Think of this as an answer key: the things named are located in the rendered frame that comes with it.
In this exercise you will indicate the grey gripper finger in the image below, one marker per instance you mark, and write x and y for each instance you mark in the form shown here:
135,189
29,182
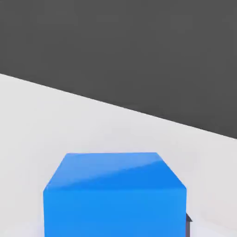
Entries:
188,226

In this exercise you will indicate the small blue cube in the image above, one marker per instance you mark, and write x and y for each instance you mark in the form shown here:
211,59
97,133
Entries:
114,207

